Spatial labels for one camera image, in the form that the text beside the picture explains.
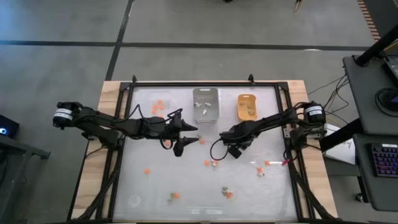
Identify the black aluminium table frame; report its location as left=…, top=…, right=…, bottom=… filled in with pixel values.
left=67, top=81, right=335, bottom=223

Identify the black laptop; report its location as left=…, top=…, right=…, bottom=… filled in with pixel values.
left=381, top=57, right=398, bottom=88

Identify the black mat with orange stripes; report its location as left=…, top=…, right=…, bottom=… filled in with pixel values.
left=356, top=0, right=398, bottom=43

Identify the grey metal cart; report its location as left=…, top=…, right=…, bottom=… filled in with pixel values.
left=0, top=135, right=51, bottom=224

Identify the black desk leg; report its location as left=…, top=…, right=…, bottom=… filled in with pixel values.
left=319, top=118, right=355, bottom=153

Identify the grey desk with monitor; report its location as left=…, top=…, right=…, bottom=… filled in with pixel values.
left=343, top=55, right=398, bottom=136

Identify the black left camera cable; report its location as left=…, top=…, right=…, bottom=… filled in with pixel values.
left=119, top=103, right=185, bottom=151

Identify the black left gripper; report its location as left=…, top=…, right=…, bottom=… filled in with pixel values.
left=149, top=111, right=200, bottom=158

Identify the black device with blue light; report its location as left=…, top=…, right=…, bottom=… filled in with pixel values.
left=0, top=114, right=20, bottom=139

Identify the yellow plastic bin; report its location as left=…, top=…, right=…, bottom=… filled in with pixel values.
left=237, top=94, right=259, bottom=122

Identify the grey desk with keyboard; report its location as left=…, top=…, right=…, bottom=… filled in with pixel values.
left=353, top=133, right=398, bottom=213

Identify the clear plastic bin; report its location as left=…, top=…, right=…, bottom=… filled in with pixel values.
left=150, top=98, right=172, bottom=119

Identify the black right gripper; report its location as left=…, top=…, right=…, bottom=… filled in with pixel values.
left=219, top=122, right=254, bottom=159

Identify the round black stand base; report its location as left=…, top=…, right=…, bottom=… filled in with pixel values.
left=374, top=88, right=398, bottom=118

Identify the thin black cable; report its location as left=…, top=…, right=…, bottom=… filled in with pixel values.
left=307, top=74, right=348, bottom=96

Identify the black right camera cable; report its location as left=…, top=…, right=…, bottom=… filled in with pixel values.
left=210, top=138, right=231, bottom=162

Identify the black camera cable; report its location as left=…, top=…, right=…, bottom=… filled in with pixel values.
left=119, top=103, right=185, bottom=151
left=210, top=138, right=231, bottom=162

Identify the black diagonal post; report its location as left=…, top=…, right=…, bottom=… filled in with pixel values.
left=355, top=24, right=398, bottom=67

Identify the black backlit keyboard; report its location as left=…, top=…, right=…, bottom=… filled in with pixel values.
left=370, top=142, right=398, bottom=179

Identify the grey plastic bin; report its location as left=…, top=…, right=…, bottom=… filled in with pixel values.
left=192, top=86, right=220, bottom=126

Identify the white paper sheet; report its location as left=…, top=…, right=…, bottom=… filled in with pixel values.
left=323, top=124, right=356, bottom=166

